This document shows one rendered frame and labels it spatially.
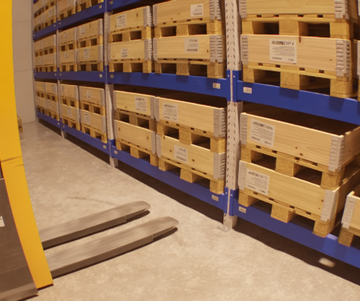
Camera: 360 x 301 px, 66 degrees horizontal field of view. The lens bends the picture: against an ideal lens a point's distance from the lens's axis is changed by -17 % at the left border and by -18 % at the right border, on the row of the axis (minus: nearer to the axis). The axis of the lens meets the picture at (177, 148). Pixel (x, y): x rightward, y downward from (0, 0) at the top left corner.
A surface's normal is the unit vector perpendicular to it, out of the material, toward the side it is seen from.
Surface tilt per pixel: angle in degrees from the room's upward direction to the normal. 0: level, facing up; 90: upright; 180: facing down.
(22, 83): 90
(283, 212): 90
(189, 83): 90
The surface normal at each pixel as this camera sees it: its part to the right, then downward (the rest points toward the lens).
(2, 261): 0.63, 0.22
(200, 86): -0.77, 0.21
